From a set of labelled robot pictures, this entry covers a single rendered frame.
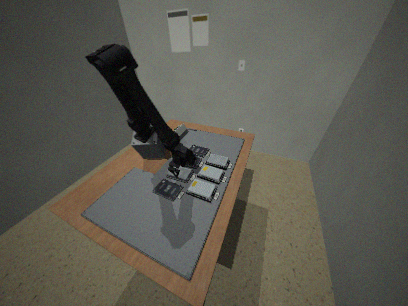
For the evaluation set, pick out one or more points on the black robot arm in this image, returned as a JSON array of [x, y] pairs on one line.
[[114, 58]]

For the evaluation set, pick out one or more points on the grey operator panel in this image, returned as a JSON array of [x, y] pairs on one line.
[[181, 130]]

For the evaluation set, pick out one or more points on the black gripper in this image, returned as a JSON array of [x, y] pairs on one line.
[[172, 165]]

